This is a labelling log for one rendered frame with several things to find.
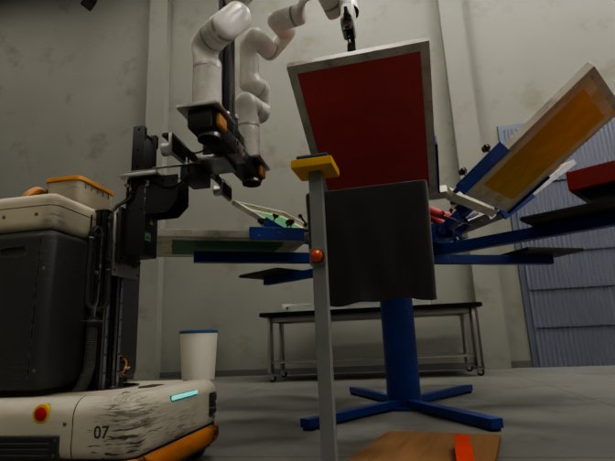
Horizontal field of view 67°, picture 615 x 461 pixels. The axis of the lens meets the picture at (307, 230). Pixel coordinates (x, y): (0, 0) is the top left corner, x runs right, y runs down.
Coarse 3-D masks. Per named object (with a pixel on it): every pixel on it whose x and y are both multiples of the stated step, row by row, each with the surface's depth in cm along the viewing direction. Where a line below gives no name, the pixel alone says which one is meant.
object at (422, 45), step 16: (368, 48) 187; (384, 48) 184; (400, 48) 183; (416, 48) 183; (288, 64) 195; (304, 64) 192; (320, 64) 191; (336, 64) 190; (432, 96) 196; (304, 112) 208; (432, 112) 202; (304, 128) 214; (432, 128) 207; (432, 144) 213; (432, 160) 220; (432, 176) 226; (432, 192) 233
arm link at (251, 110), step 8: (240, 96) 194; (248, 96) 193; (240, 104) 193; (248, 104) 192; (256, 104) 195; (264, 104) 202; (240, 112) 193; (248, 112) 192; (256, 112) 194; (264, 112) 201; (240, 120) 192; (248, 120) 191; (256, 120) 193
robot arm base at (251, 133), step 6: (240, 126) 192; (246, 126) 191; (252, 126) 191; (258, 126) 194; (240, 132) 191; (246, 132) 190; (252, 132) 190; (258, 132) 193; (246, 138) 189; (252, 138) 190; (258, 138) 192; (246, 144) 189; (252, 144) 189; (258, 144) 192; (246, 150) 188; (252, 150) 189; (258, 150) 191
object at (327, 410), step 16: (304, 160) 141; (320, 160) 140; (304, 176) 149; (320, 176) 144; (336, 176) 150; (320, 192) 143; (320, 208) 142; (320, 224) 140; (320, 240) 139; (320, 272) 137; (320, 288) 136; (320, 304) 135; (320, 320) 134; (320, 336) 133; (320, 352) 132; (320, 368) 131; (320, 384) 130; (320, 400) 129; (320, 416) 128; (320, 432) 127; (336, 432) 129; (320, 448) 126; (336, 448) 127
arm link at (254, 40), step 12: (252, 36) 196; (264, 36) 198; (240, 48) 200; (252, 48) 198; (264, 48) 200; (240, 60) 201; (252, 60) 198; (240, 72) 199; (252, 72) 197; (240, 84) 198; (252, 84) 197; (264, 84) 203; (264, 96) 205; (264, 120) 204
